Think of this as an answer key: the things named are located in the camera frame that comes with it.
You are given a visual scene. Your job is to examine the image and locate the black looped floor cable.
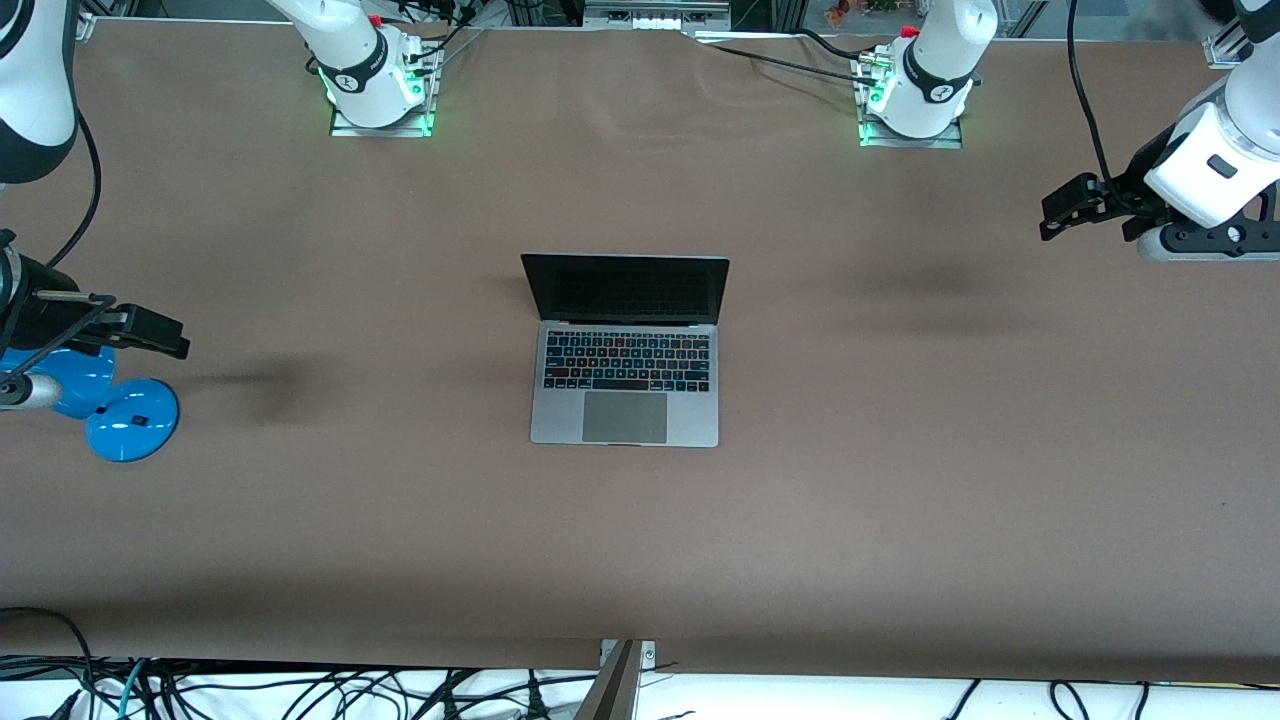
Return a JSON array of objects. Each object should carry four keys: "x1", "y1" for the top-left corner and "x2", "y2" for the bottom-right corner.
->
[{"x1": 0, "y1": 606, "x2": 97, "y2": 706}]

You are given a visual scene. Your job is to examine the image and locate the thin black cable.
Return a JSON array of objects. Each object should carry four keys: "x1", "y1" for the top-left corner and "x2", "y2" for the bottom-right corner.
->
[{"x1": 698, "y1": 42, "x2": 879, "y2": 83}]

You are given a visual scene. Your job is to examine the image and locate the thick black cable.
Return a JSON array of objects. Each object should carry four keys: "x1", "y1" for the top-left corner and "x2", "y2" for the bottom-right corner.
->
[{"x1": 795, "y1": 28, "x2": 881, "y2": 66}]

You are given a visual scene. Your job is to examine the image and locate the grey power strip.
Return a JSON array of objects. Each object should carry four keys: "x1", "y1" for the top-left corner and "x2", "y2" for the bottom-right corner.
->
[{"x1": 584, "y1": 0, "x2": 732, "y2": 30}]

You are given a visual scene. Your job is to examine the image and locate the metal table edge bracket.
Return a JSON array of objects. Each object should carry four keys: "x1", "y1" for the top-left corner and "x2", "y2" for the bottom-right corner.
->
[{"x1": 598, "y1": 638, "x2": 658, "y2": 720}]

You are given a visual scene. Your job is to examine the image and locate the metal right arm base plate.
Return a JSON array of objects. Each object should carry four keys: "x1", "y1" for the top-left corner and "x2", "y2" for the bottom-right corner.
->
[{"x1": 330, "y1": 100, "x2": 434, "y2": 139}]

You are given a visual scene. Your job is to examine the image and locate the silver laptop with black keyboard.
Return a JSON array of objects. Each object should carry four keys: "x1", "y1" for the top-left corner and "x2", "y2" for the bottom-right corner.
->
[{"x1": 520, "y1": 253, "x2": 731, "y2": 448}]

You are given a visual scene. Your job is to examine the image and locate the brown table cover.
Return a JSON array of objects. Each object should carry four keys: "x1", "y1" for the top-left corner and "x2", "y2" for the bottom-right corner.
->
[{"x1": 0, "y1": 20, "x2": 1280, "y2": 683}]

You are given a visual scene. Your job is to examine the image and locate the teal floor cable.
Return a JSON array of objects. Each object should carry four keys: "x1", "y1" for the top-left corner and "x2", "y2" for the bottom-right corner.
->
[{"x1": 112, "y1": 658, "x2": 151, "y2": 720}]

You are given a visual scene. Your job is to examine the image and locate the blue desk lamp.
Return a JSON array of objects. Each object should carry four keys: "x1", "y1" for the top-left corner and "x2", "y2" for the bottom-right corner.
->
[{"x1": 0, "y1": 345, "x2": 181, "y2": 463}]

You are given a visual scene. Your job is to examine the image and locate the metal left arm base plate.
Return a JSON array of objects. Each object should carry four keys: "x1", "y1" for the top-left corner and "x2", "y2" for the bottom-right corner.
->
[{"x1": 858, "y1": 112, "x2": 964, "y2": 150}]

